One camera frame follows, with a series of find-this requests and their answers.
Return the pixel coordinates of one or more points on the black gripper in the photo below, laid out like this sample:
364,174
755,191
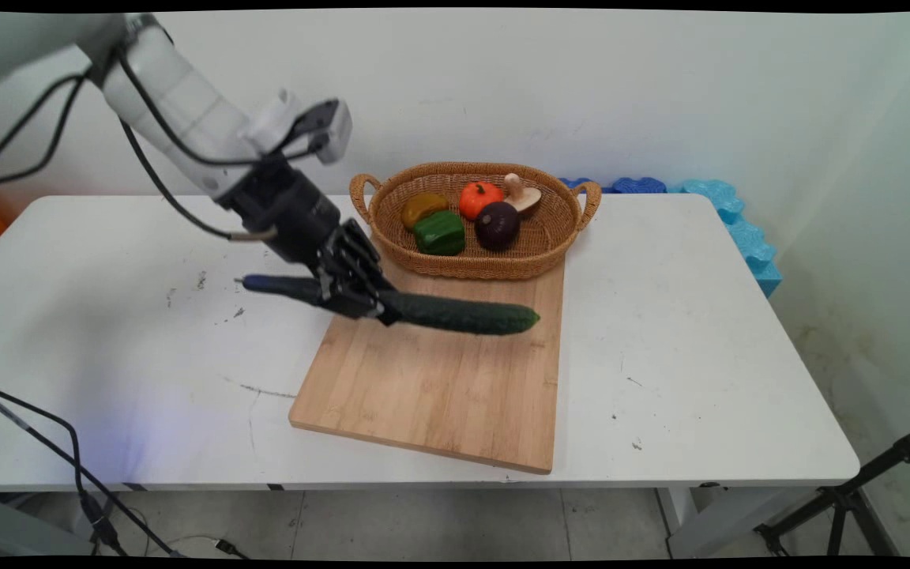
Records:
289,209

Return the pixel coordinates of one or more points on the dark green cucumber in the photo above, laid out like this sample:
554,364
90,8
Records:
463,314

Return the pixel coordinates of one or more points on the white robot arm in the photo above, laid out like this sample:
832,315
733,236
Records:
178,99

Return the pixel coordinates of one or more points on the green bell pepper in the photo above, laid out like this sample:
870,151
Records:
439,233

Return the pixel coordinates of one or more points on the orange pumpkin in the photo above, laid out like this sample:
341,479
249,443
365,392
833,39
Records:
479,199

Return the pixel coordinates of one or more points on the dark purple onion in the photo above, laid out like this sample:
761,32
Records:
497,226

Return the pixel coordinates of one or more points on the wooden cutting board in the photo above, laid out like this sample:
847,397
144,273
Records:
439,395

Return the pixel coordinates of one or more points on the beige mushroom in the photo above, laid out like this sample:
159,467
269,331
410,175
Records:
524,197

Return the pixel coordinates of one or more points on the woven wicker basket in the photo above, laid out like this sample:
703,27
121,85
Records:
550,229

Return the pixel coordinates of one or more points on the light blue foam mat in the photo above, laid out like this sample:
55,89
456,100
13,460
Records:
747,237

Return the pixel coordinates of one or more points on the white table leg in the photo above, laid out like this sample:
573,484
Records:
723,518

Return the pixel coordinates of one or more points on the black tripod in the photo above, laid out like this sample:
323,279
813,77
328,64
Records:
842,498

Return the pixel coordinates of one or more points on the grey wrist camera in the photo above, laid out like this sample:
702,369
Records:
327,126

